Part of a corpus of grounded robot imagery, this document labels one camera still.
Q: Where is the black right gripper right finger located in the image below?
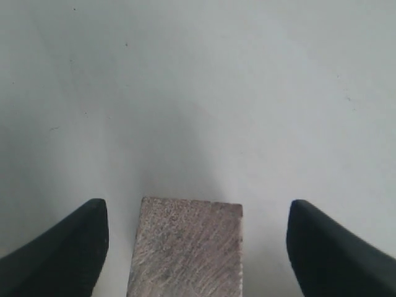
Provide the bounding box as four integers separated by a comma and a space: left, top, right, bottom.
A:
286, 200, 395, 296

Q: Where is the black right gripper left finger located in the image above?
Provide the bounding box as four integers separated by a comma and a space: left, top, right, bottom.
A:
1, 199, 109, 296

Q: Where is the third largest wooden cube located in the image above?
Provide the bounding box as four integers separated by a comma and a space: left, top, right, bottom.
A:
126, 197, 243, 296

